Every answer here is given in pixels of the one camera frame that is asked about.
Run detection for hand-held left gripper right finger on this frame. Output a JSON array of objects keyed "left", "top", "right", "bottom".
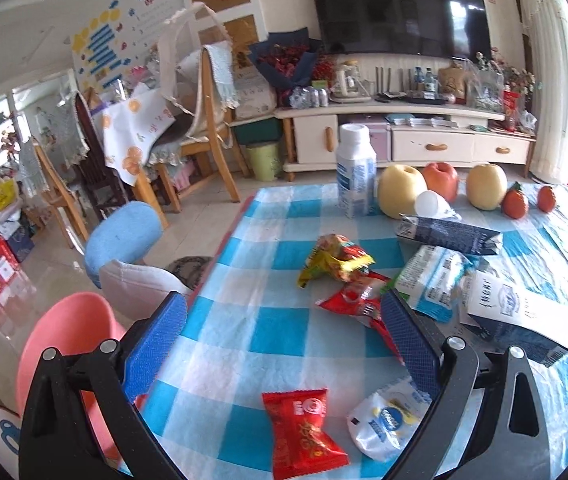
[{"left": 379, "top": 290, "right": 549, "bottom": 480}]

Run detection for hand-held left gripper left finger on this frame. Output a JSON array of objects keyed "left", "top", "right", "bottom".
[{"left": 18, "top": 290, "right": 188, "bottom": 480}]

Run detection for red snack packet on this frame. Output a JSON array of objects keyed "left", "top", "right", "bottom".
[{"left": 262, "top": 388, "right": 350, "bottom": 480}]

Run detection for green trash bin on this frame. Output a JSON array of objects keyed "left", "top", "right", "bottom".
[{"left": 245, "top": 140, "right": 283, "bottom": 182}]

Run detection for white plastic stool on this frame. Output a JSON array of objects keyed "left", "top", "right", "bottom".
[{"left": 99, "top": 259, "right": 193, "bottom": 322}]

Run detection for white teal milk carton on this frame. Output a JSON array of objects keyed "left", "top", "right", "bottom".
[{"left": 395, "top": 245, "right": 470, "bottom": 324}]

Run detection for torn red snack wrapper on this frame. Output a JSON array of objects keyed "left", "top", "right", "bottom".
[{"left": 316, "top": 270, "right": 405, "bottom": 363}]

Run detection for white and blue snack packet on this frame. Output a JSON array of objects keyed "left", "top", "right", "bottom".
[{"left": 347, "top": 376, "right": 435, "bottom": 463}]

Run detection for round floor mat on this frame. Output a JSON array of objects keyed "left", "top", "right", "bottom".
[{"left": 168, "top": 255, "right": 213, "bottom": 291}]

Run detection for pink plastic stool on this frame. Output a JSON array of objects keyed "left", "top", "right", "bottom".
[{"left": 16, "top": 292, "right": 128, "bottom": 463}]

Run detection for dark blue white carton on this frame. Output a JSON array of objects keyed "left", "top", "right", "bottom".
[{"left": 465, "top": 269, "right": 568, "bottom": 367}]

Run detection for blue white checkered tablecloth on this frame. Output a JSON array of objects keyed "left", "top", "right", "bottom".
[{"left": 119, "top": 180, "right": 568, "bottom": 480}]

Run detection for yellow snack wrapper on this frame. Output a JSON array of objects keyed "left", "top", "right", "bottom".
[{"left": 297, "top": 233, "right": 375, "bottom": 289}]

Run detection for flattened dark blue carton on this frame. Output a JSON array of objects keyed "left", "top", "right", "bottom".
[{"left": 396, "top": 213, "right": 504, "bottom": 256}]

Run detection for white yogurt bottle blue label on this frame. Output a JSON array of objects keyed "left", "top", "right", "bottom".
[{"left": 415, "top": 190, "right": 462, "bottom": 222}]

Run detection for yellow apple left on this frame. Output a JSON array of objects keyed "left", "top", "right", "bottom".
[{"left": 377, "top": 163, "right": 429, "bottom": 219}]

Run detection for yellow apple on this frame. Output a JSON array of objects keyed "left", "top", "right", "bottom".
[
  {"left": 466, "top": 162, "right": 508, "bottom": 211},
  {"left": 377, "top": 163, "right": 429, "bottom": 219}
]

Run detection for small leafless tangerine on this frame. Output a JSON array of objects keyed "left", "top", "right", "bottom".
[{"left": 536, "top": 185, "right": 557, "bottom": 214}]

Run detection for red apple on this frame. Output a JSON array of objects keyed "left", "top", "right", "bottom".
[{"left": 422, "top": 161, "right": 460, "bottom": 204}]

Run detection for tangerine with green leaf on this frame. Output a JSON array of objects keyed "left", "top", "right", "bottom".
[{"left": 502, "top": 182, "right": 530, "bottom": 220}]

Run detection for yellow apple right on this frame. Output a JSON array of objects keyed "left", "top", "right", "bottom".
[{"left": 466, "top": 162, "right": 508, "bottom": 211}]

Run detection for tall white milk bottle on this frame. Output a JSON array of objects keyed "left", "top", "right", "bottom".
[{"left": 336, "top": 123, "right": 378, "bottom": 219}]

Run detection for light wooden chair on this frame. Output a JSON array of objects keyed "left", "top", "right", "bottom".
[{"left": 33, "top": 139, "right": 91, "bottom": 252}]

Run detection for dark wooden chair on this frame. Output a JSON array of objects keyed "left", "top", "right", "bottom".
[{"left": 73, "top": 89, "right": 131, "bottom": 222}]

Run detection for cream television cabinet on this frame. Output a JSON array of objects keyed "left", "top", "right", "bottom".
[{"left": 275, "top": 94, "right": 538, "bottom": 182}]

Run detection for pink storage box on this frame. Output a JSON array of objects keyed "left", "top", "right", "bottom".
[{"left": 348, "top": 113, "right": 393, "bottom": 164}]

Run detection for yellow bag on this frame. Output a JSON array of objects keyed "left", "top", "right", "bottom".
[{"left": 0, "top": 179, "right": 21, "bottom": 212}]

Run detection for white orange-print tablecloth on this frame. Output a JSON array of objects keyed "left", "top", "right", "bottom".
[{"left": 101, "top": 84, "right": 175, "bottom": 187}]

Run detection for wooden chair with cloth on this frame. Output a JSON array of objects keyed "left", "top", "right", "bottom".
[{"left": 156, "top": 44, "right": 251, "bottom": 213}]

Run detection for red snack bag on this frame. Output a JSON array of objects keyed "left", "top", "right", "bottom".
[{"left": 502, "top": 87, "right": 521, "bottom": 129}]

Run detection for brown paper bag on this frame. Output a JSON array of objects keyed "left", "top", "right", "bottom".
[{"left": 437, "top": 65, "right": 467, "bottom": 100}]

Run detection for silver cans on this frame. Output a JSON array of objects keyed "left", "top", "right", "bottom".
[{"left": 290, "top": 86, "right": 331, "bottom": 109}]

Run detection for glass electric kettle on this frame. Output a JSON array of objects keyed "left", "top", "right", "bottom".
[{"left": 331, "top": 60, "right": 373, "bottom": 104}]

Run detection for clear bag of dried flowers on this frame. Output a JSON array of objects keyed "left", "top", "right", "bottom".
[{"left": 466, "top": 52, "right": 535, "bottom": 112}]

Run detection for beige mesh food cover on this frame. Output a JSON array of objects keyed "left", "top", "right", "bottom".
[{"left": 157, "top": 2, "right": 232, "bottom": 113}]

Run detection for cream curtain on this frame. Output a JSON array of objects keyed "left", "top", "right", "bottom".
[{"left": 510, "top": 0, "right": 568, "bottom": 187}]

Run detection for dark blue wrapped bouquet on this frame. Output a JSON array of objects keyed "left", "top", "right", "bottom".
[{"left": 248, "top": 30, "right": 323, "bottom": 94}]

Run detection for black flat television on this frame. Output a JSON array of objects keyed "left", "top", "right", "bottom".
[{"left": 306, "top": 0, "right": 494, "bottom": 60}]

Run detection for colourful wall stickers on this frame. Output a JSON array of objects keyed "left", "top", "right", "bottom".
[{"left": 71, "top": 4, "right": 131, "bottom": 92}]

